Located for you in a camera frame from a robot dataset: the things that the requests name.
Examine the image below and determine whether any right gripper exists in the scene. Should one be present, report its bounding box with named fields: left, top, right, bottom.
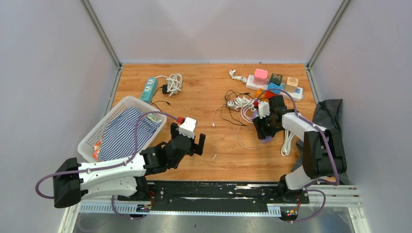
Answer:
left=253, top=112, right=281, bottom=140

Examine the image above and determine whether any black power adapter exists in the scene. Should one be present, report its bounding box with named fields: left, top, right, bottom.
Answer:
left=150, top=84, right=171, bottom=107

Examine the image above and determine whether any white power strip cable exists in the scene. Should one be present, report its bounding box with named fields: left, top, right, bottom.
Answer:
left=155, top=73, right=184, bottom=97

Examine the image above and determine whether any teal power strip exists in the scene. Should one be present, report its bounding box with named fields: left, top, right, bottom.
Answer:
left=140, top=78, right=158, bottom=103

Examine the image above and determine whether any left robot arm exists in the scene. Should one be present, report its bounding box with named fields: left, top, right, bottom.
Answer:
left=52, top=133, right=206, bottom=208

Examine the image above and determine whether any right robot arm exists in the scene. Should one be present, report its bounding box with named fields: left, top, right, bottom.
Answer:
left=252, top=96, right=347, bottom=203

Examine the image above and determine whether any red cube socket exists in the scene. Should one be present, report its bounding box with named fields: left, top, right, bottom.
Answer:
left=264, top=91, right=277, bottom=99

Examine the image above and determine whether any blue cube socket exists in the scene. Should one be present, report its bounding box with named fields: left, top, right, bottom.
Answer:
left=267, top=83, right=283, bottom=95

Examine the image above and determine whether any dark green cube socket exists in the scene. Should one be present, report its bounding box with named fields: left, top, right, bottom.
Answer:
left=270, top=73, right=283, bottom=86

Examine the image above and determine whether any beige cube socket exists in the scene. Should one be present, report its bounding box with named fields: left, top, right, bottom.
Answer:
left=284, top=77, right=299, bottom=93

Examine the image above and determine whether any pink cube socket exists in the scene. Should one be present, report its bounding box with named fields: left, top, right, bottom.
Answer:
left=253, top=68, right=268, bottom=85

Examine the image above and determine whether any purple power strip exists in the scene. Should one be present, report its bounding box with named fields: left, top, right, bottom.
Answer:
left=252, top=111, right=273, bottom=144

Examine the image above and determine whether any orange power strip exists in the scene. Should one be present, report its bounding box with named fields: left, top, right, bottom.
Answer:
left=255, top=88, right=268, bottom=101

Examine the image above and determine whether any white long power strip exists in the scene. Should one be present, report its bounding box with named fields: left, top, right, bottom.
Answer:
left=244, top=75, right=304, bottom=101

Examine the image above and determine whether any white plastic basket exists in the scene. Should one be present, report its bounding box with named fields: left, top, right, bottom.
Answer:
left=78, top=96, right=167, bottom=162

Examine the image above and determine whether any dark grey cloth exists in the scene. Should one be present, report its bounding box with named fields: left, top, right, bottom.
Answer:
left=291, top=99, right=350, bottom=185

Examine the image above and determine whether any striped blue white cloth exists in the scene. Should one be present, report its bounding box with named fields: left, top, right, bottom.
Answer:
left=93, top=107, right=162, bottom=162

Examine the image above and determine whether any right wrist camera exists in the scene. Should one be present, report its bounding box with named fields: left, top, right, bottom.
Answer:
left=258, top=101, right=270, bottom=119

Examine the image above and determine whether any pink usb cable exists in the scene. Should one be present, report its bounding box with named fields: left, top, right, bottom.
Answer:
left=211, top=103, right=263, bottom=151

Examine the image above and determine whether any thin black cable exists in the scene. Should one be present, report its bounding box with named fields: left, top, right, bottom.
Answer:
left=220, top=89, right=255, bottom=127

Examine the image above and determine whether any small white knotted cable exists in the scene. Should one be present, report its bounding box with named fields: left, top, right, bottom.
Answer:
left=228, top=69, right=248, bottom=83

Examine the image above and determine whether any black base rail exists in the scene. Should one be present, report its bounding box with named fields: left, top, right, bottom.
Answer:
left=116, top=181, right=309, bottom=213

